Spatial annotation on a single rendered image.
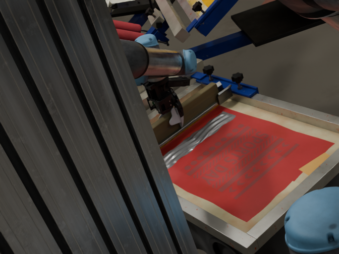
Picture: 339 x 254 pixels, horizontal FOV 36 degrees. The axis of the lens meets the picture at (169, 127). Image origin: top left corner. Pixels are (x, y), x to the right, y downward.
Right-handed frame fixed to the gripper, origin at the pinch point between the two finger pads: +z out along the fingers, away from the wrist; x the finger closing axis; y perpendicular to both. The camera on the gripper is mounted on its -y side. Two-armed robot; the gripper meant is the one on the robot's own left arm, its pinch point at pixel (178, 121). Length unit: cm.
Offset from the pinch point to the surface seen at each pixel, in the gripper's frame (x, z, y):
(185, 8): -50, -14, -54
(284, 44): -142, 102, -210
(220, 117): 6.5, 5.0, -14.1
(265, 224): 59, 2, 20
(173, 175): 15.7, 5.2, 18.0
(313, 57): -105, 102, -198
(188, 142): 7.3, 4.7, 3.2
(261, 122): 22.6, 5.3, -18.6
